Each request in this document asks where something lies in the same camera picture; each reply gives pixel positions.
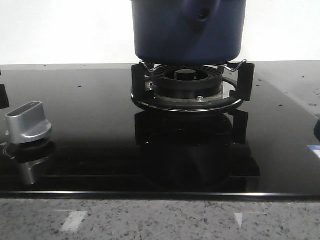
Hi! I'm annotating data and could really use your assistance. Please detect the dark blue saucepan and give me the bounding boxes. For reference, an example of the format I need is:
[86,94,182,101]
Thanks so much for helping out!
[131,0,247,66]

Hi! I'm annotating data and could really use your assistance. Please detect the black gas burner head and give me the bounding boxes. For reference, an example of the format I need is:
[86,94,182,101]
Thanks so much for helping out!
[151,65,222,99]

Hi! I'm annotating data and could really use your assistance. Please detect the black glass gas hob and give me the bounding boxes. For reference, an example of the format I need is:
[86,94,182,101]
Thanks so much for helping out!
[0,61,320,200]

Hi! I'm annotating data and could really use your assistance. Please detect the silver stove control knob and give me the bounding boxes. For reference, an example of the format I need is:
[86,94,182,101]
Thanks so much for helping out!
[5,101,52,144]

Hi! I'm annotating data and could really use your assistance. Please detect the black left pan support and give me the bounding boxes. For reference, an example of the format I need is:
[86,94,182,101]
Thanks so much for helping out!
[0,83,10,110]

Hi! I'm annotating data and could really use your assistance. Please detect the blue white hob sticker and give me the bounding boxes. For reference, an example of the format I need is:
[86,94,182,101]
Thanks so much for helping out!
[307,145,320,158]

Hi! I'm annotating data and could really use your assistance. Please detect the black pan support ring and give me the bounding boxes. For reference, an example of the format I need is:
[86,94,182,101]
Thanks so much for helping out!
[130,59,256,114]

